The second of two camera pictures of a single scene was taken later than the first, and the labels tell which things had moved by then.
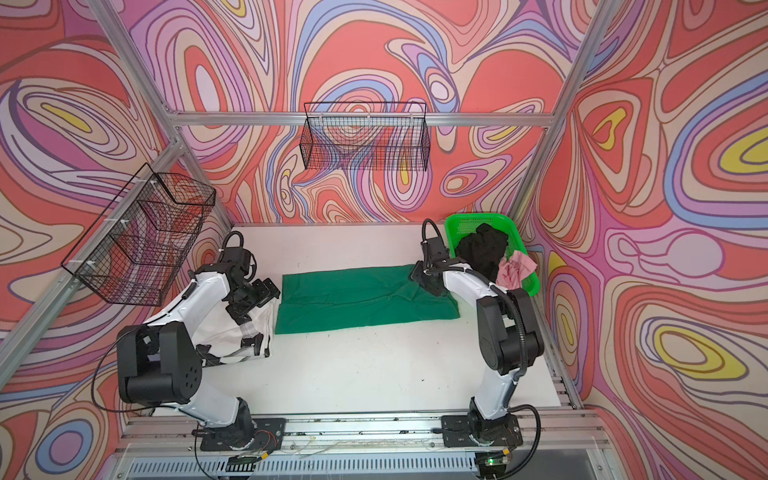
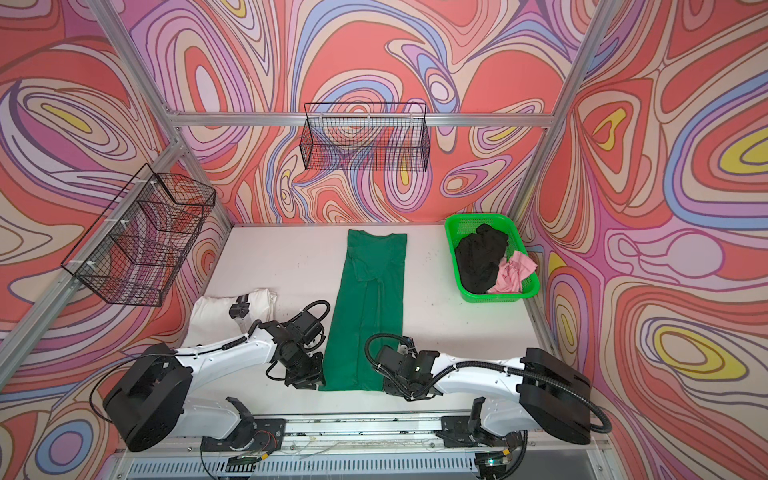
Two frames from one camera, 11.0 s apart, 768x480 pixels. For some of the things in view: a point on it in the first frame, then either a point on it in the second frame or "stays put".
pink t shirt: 513,269 stays put
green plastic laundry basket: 459,224 stays put
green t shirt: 351,297 to 370,302
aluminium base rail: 166,446 stays put
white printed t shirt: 222,331 stays put
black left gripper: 267,293 to 316,377
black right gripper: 417,275 to 390,388
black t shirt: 483,250 stays put
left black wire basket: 136,251 stays put
